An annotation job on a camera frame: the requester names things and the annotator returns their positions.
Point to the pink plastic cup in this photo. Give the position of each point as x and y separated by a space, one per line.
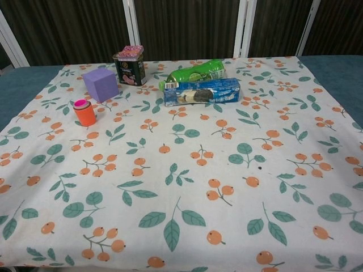
80 102

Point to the floral fruit print tablecloth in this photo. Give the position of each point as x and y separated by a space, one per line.
198 170

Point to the blue cookie package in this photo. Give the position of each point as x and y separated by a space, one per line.
198 93

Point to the green plastic bottle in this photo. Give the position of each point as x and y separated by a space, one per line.
198 72

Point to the dark luncheon meat tin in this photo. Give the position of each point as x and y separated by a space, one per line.
129 72

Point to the purple foam cube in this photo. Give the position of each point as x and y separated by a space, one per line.
100 86

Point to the orange plastic cup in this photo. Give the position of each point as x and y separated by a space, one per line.
86 117

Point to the pink patterned small pack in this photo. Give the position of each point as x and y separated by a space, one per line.
130 52

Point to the dark slatted divider panel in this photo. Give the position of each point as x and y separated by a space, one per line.
71 28
340 25
187 28
278 25

